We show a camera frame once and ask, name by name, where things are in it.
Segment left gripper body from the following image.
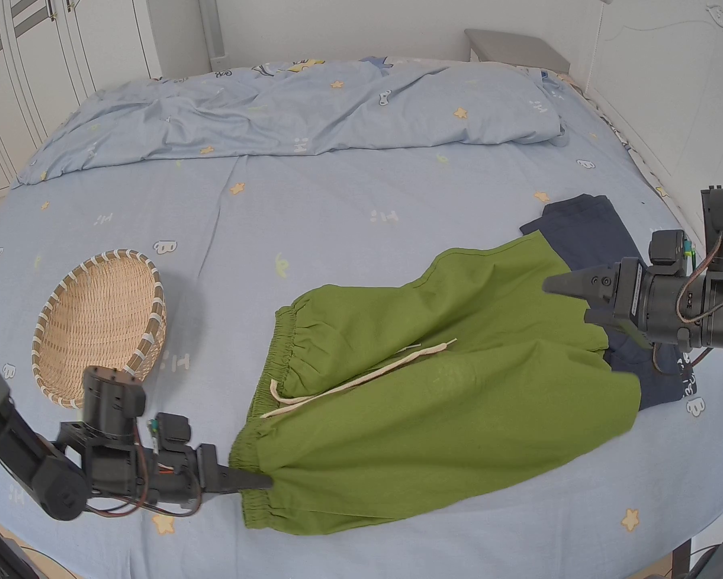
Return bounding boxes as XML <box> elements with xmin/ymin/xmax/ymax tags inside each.
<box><xmin>156</xmin><ymin>444</ymin><xmax>220</xmax><ymax>515</ymax></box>

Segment grey vertical wall duct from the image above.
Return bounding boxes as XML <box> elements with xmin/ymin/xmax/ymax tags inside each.
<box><xmin>194</xmin><ymin>0</ymin><xmax>226</xmax><ymax>66</ymax></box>

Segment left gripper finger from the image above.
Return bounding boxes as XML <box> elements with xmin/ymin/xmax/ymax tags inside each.
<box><xmin>218</xmin><ymin>466</ymin><xmax>275</xmax><ymax>495</ymax></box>

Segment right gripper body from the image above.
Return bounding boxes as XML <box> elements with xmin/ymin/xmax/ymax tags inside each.
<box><xmin>615</xmin><ymin>257</ymin><xmax>683</xmax><ymax>345</ymax></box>

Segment green shorts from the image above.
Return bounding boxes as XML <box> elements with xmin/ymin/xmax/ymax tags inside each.
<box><xmin>229</xmin><ymin>230</ymin><xmax>643</xmax><ymax>535</ymax></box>

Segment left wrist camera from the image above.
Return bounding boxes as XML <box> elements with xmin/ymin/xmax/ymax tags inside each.
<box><xmin>150</xmin><ymin>413</ymin><xmax>194</xmax><ymax>454</ymax></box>

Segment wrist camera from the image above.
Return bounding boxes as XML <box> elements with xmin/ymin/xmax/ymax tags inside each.
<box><xmin>648</xmin><ymin>230</ymin><xmax>689</xmax><ymax>273</ymax></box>
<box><xmin>150</xmin><ymin>413</ymin><xmax>194</xmax><ymax>454</ymax></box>

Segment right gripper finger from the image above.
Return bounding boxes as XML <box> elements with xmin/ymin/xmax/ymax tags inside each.
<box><xmin>541</xmin><ymin>264</ymin><xmax>620</xmax><ymax>304</ymax></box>
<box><xmin>583</xmin><ymin>306</ymin><xmax>656</xmax><ymax>350</ymax></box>

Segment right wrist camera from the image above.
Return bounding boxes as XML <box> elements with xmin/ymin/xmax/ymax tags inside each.
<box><xmin>648</xmin><ymin>230</ymin><xmax>689</xmax><ymax>273</ymax></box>

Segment white wardrobe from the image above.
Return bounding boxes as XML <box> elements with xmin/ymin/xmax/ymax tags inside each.
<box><xmin>0</xmin><ymin>0</ymin><xmax>163</xmax><ymax>200</ymax></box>

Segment round woven basket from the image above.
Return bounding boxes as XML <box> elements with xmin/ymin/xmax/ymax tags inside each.
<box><xmin>32</xmin><ymin>250</ymin><xmax>169</xmax><ymax>410</ymax></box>

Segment pale blue quilt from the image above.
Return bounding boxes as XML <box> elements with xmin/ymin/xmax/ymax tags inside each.
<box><xmin>11</xmin><ymin>55</ymin><xmax>571</xmax><ymax>189</ymax></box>

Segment bed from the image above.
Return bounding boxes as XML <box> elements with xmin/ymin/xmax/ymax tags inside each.
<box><xmin>0</xmin><ymin>0</ymin><xmax>723</xmax><ymax>573</ymax></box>

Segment grey bedside table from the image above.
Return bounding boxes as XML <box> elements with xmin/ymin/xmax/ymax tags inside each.
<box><xmin>464</xmin><ymin>28</ymin><xmax>573</xmax><ymax>74</ymax></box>

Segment dark blue garment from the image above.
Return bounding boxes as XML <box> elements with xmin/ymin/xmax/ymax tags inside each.
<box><xmin>520</xmin><ymin>193</ymin><xmax>700</xmax><ymax>412</ymax></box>

